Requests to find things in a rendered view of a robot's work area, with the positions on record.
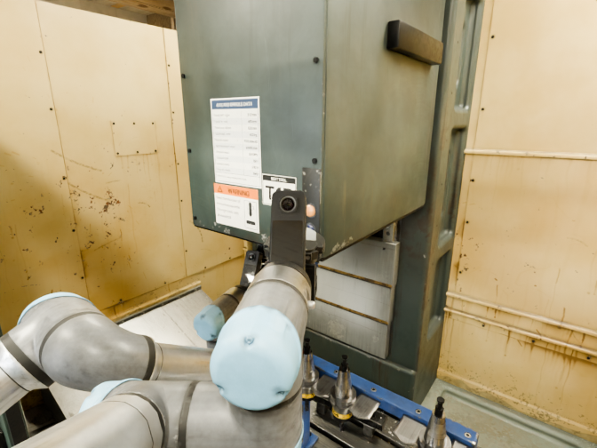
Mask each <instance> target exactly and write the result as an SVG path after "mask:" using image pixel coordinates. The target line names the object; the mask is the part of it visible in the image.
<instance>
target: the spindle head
mask: <svg viewBox="0 0 597 448"><path fill-rule="evenodd" d="M445 1H446V0H174V6H175V17H176V28H177V38H178V48H179V68H180V79H181V89H182V99H183V110H184V120H185V131H186V142H187V161H188V172H189V182H190V193H191V204H192V213H193V224H194V225H195V227H198V228H203V229H207V230H210V231H213V232H217V233H220V234H223V235H226V236H232V237H235V238H239V239H242V240H245V241H249V242H252V243H255V244H261V245H263V244H264V243H265V242H266V239H267V238H268V237H269V236H270V225H271V205H268V204H263V195H262V188H251V187H245V186H239V185H234V184H227V183H222V182H216V177H215V164H214V150H213V137H212V122H211V99H225V98H241V97H258V96H259V121H260V151H261V182H262V173H264V174H272V175H279V176H286V177H294V178H297V190H301V191H302V167H306V168H315V169H321V203H320V235H321V236H322V237H323V238H324V239H325V251H324V253H322V254H319V261H321V262H323V261H325V260H327V259H328V258H330V257H332V256H334V255H336V254H338V253H339V252H342V251H344V250H345V249H347V248H348V247H350V246H352V245H354V244H357V243H359V242H360V241H362V240H363V239H365V238H367V237H369V236H371V235H373V234H375V233H377V232H379V231H380V230H381V229H383V228H386V227H388V226H390V225H391V224H393V223H395V222H396V221H398V220H400V219H402V218H404V217H406V216H408V215H410V214H412V213H413V212H415V211H417V210H419V209H421V208H422V207H424V204H425V201H426V185H427V176H428V167H429V158H430V149H431V140H432V131H433V123H434V106H435V97H436V88H437V79H438V70H439V65H440V64H441V63H442V50H443V43H442V27H443V18H444V9H445ZM214 183H217V184H222V185H228V186H234V187H240V188H250V189H256V190H257V191H258V195H259V233H256V232H252V231H249V230H245V229H241V228H236V227H232V226H228V225H225V224H221V223H218V222H217V220H216V206H215V193H214Z"/></svg>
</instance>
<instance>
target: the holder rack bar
mask: <svg viewBox="0 0 597 448"><path fill-rule="evenodd" d="M313 359H314V368H315V369H316V370H317V371H318V372H319V377H320V378H321V377H322V376H323V375H324V374H326V375H328V376H330V377H332V378H333V379H335V380H336V379H337V377H338V369H339V367H338V366H336V365H335V364H332V363H330V362H328V361H325V360H323V359H321V358H320V357H318V356H315V355H313ZM350 375H351V382H352V387H353V388H354V389H355V391H356V396H359V395H360V394H361V393H363V394H365V395H367V396H370V397H372V398H374V399H376V400H378V401H379V402H380V405H379V408H381V409H383V410H384V411H386V412H389V413H391V414H393V415H394V416H396V417H398V418H400V419H401V418H402V416H403V414H406V415H408V416H410V417H411V418H413V419H415V420H418V421H420V422H422V423H424V424H426V426H427V424H428V421H429V419H430V416H431V413H432V410H429V409H427V408H425V407H424V406H422V405H420V404H417V403H414V402H412V401H411V400H409V399H407V398H405V397H403V396H399V395H397V394H395V393H394V392H392V391H390V390H388V389H386V388H382V387H380V386H379V385H377V384H375V383H373V382H370V381H368V380H366V379H364V378H362V377H360V376H358V375H355V374H353V373H351V372H350ZM446 435H447V436H448V437H449V438H450V441H451V444H452V442H453V440H454V439H456V440H458V441H459V442H461V443H463V444H466V445H468V446H470V447H471V448H476V446H477V444H478V439H479V433H478V432H477V431H475V430H472V429H470V428H468V427H466V426H464V425H462V424H460V423H457V422H455V421H454V420H451V419H449V418H447V417H446Z"/></svg>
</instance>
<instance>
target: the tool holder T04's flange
mask: <svg viewBox="0 0 597 448"><path fill-rule="evenodd" d="M335 386H336V385H334V386H333V387H332V388H331V390H330V403H331V405H332V406H333V407H334V408H335V407H336V406H338V407H340V408H341V411H349V409H348V408H349V406H350V405H351V404H353V403H354V402H355V400H356V391H355V389H354V388H353V387H352V390H353V395H352V396H351V397H350V398H348V399H340V398H338V397H336V396H335V394H334V389H335Z"/></svg>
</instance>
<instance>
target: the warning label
mask: <svg viewBox="0 0 597 448"><path fill-rule="evenodd" d="M214 193H215V206H216V220H217V222H218V223H221V224H225V225H228V226H232V227H236V228H241V229H245V230H249V231H252V232H256V233H259V195H258V191H257V190H256V189H250V188H240V187H234V186H228V185H222V184H217V183H214Z"/></svg>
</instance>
